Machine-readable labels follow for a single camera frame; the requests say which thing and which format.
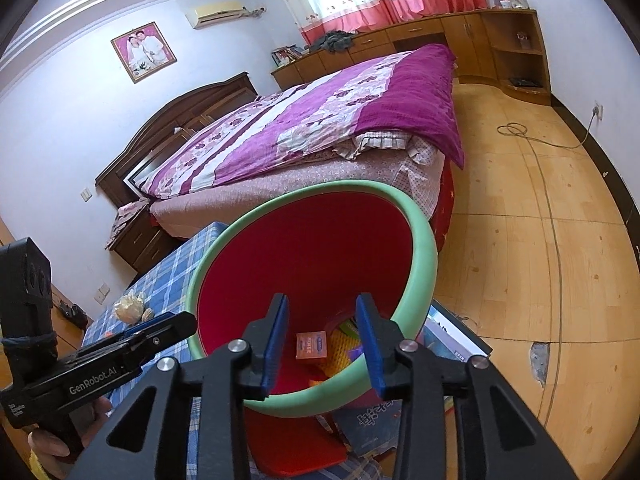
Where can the small glass jar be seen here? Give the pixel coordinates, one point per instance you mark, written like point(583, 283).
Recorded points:
point(523, 41)

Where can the orange cardboard box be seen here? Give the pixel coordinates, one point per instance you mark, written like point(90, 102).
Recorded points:
point(312, 346)

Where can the white wall outlet with plug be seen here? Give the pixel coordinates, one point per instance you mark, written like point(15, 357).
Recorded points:
point(597, 111)

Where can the person's left hand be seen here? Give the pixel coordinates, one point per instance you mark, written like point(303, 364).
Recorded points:
point(97, 415)

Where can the long wooden cabinet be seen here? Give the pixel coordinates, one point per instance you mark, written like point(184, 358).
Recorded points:
point(410, 35)

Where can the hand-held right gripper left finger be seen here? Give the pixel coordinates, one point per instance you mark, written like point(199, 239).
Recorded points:
point(275, 350)

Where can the bed with purple quilt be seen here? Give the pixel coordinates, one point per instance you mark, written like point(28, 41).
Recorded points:
point(300, 110)

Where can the grey clothes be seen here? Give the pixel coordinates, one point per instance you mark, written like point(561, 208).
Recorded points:
point(332, 41)

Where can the white wall switch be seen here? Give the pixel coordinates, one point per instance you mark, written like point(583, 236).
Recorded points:
point(86, 195)

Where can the brown framed panel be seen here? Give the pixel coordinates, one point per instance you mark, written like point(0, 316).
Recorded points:
point(142, 170)

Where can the pink floral clothes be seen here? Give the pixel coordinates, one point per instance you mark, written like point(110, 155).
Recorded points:
point(127, 215)

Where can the framed wedding photo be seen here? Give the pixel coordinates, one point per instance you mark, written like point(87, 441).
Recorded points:
point(142, 52)

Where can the yellow foam net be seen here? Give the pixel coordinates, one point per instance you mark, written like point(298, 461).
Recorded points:
point(342, 355)

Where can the red bin with green rim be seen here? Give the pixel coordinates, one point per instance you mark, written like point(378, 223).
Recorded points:
point(310, 250)

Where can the peanut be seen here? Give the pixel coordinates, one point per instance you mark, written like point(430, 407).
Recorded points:
point(148, 314)

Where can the row of books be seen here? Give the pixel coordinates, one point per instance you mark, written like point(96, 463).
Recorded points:
point(287, 55)

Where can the blue book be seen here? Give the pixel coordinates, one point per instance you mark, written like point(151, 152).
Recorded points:
point(370, 425)

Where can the small black bag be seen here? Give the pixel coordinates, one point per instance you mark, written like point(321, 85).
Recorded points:
point(74, 316)

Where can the dark wooden nightstand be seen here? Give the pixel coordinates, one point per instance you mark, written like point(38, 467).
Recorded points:
point(145, 245)

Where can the white plastic bag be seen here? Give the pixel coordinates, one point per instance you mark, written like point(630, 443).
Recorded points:
point(129, 307)

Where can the white mugs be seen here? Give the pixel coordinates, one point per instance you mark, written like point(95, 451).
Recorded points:
point(510, 1)

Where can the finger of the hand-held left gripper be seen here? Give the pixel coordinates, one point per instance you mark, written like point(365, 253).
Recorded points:
point(147, 324)
point(170, 332)

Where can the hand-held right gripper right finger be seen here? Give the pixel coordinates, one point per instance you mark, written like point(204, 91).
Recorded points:
point(372, 355)

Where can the blue plaid blanket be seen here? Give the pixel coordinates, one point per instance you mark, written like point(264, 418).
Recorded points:
point(165, 280)

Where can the wall air conditioner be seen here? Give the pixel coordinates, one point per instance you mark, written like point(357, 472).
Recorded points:
point(215, 16)

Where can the red flat lid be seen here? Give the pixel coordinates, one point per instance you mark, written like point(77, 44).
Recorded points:
point(295, 445)

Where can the dark wooden headboard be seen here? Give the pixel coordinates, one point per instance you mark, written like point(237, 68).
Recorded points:
point(165, 115)

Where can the white wall socket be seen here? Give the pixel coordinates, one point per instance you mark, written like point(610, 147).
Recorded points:
point(103, 294)

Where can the bed with pink sheet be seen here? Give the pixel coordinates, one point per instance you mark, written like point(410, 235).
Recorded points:
point(280, 180)

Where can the ruffled pink pillow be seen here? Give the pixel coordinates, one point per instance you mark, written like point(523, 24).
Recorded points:
point(380, 142)

